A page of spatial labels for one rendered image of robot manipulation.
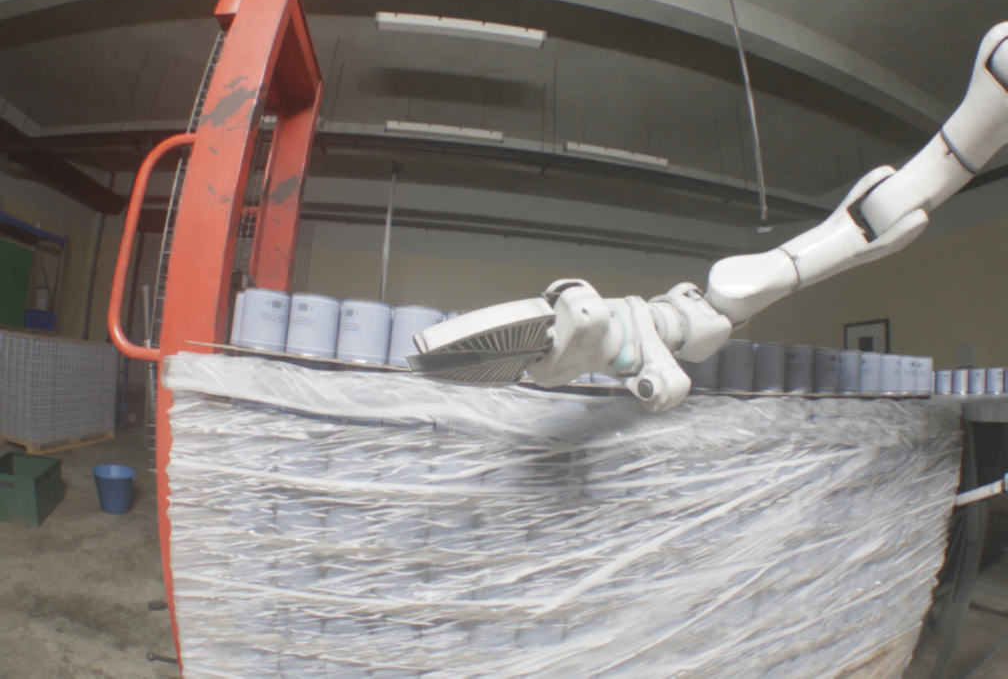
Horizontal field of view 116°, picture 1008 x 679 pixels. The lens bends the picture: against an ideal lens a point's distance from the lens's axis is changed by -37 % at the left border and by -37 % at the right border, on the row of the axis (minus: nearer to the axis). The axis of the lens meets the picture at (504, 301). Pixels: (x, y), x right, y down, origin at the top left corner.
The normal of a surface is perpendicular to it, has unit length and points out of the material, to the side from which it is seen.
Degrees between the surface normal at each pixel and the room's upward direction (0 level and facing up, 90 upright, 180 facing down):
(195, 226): 90
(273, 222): 90
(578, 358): 135
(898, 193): 89
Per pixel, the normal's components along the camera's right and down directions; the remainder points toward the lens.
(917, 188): -0.63, -0.05
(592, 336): 0.43, 0.61
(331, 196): 0.18, -0.13
